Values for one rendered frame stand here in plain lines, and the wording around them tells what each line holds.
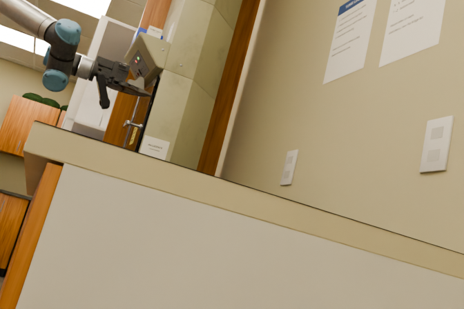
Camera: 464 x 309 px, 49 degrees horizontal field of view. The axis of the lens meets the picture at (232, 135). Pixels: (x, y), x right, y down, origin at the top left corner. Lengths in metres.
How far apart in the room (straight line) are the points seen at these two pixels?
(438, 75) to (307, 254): 0.59
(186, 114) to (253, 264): 1.15
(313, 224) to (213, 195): 0.16
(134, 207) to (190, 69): 1.21
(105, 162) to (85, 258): 0.12
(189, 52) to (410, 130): 0.93
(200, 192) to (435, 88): 0.66
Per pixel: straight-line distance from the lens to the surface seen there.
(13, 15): 1.72
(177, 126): 1.77
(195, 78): 1.83
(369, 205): 1.22
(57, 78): 1.66
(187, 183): 0.68
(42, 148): 0.65
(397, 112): 1.25
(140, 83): 1.80
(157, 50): 1.82
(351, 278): 0.79
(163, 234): 0.67
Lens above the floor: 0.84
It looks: 13 degrees up
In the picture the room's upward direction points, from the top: 14 degrees clockwise
